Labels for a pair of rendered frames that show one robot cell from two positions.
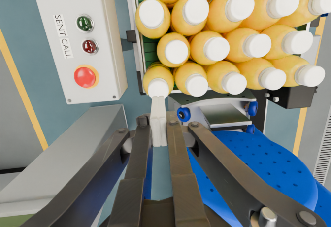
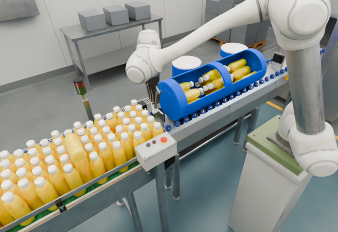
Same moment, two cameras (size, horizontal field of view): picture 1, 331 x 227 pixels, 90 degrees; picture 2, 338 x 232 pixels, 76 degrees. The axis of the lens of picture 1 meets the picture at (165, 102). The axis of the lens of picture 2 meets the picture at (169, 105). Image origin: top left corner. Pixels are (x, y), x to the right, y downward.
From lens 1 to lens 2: 1.06 m
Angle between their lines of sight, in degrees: 44
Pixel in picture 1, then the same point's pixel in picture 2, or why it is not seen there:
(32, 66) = not seen: outside the picture
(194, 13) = (132, 126)
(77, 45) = (155, 145)
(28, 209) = (263, 155)
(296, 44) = (128, 107)
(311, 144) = not seen: hidden behind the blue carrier
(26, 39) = not seen: outside the picture
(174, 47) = (143, 126)
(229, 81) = (144, 113)
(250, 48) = (134, 113)
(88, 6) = (143, 146)
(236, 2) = (125, 121)
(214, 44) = (137, 120)
